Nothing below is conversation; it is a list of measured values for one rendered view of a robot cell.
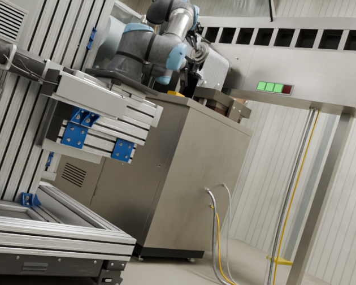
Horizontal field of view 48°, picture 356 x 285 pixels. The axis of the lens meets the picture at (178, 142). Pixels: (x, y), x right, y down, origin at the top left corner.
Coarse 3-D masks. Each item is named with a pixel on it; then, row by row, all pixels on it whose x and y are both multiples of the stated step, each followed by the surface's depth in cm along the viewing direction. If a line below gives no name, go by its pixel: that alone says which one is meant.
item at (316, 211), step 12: (348, 120) 228; (336, 132) 230; (348, 132) 230; (336, 144) 229; (336, 156) 227; (324, 168) 230; (336, 168) 229; (324, 180) 228; (324, 192) 227; (312, 204) 229; (324, 204) 228; (312, 216) 228; (312, 228) 226; (300, 240) 229; (312, 240) 227; (300, 252) 227; (300, 264) 226; (300, 276) 226
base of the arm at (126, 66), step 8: (120, 56) 156; (128, 56) 156; (112, 64) 156; (120, 64) 155; (128, 64) 155; (136, 64) 157; (120, 72) 154; (128, 72) 154; (136, 72) 157; (136, 80) 157
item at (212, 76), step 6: (204, 66) 245; (210, 66) 249; (204, 72) 247; (210, 72) 251; (216, 72) 255; (222, 72) 259; (204, 78) 248; (210, 78) 252; (216, 78) 256; (222, 78) 260; (210, 84) 253; (222, 84) 261
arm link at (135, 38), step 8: (128, 24) 158; (136, 24) 156; (128, 32) 157; (136, 32) 156; (144, 32) 157; (152, 32) 160; (120, 40) 159; (128, 40) 156; (136, 40) 156; (144, 40) 156; (152, 40) 156; (120, 48) 157; (128, 48) 156; (136, 48) 156; (144, 48) 156; (136, 56) 157; (144, 56) 159
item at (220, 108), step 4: (200, 100) 241; (208, 100) 237; (208, 104) 236; (212, 104) 234; (216, 104) 232; (220, 104) 235; (212, 108) 234; (216, 108) 233; (220, 108) 236; (224, 108) 238; (228, 108) 241; (220, 112) 237; (224, 112) 239; (240, 116) 251; (240, 120) 253
